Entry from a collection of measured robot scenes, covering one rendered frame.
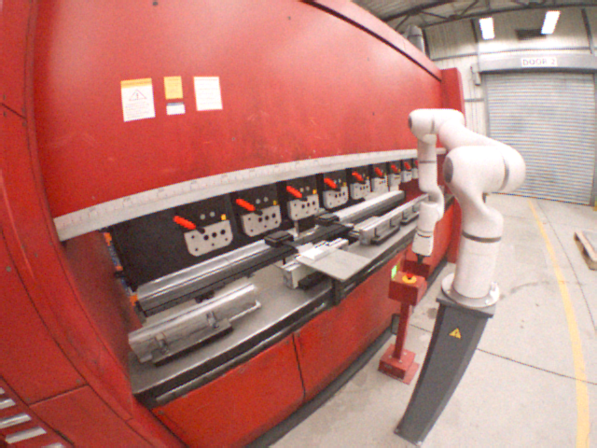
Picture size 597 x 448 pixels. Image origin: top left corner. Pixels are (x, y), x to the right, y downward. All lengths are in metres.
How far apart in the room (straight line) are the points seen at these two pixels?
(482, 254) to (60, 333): 0.99
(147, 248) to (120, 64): 0.86
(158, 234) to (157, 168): 0.62
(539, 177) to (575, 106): 2.30
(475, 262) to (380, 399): 1.16
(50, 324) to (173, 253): 0.85
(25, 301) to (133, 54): 0.65
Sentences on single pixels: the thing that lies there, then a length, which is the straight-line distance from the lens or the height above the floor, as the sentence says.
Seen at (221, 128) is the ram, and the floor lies 1.54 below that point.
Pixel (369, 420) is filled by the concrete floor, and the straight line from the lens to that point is 1.56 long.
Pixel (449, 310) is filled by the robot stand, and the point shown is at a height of 0.96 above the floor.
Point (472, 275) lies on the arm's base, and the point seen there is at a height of 1.08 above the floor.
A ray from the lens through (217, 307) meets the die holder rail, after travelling 0.84.
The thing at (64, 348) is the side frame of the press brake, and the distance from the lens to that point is 0.60.
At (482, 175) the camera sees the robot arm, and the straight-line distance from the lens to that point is 0.60.
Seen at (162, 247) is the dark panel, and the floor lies 1.08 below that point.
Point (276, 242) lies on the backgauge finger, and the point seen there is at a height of 1.02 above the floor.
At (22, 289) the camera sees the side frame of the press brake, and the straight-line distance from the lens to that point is 0.57.
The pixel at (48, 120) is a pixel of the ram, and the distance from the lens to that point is 0.75.
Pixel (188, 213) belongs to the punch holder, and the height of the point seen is 1.31.
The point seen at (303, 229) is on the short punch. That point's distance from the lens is 0.96.
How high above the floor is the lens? 1.42
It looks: 17 degrees down
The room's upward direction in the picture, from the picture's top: 7 degrees counter-clockwise
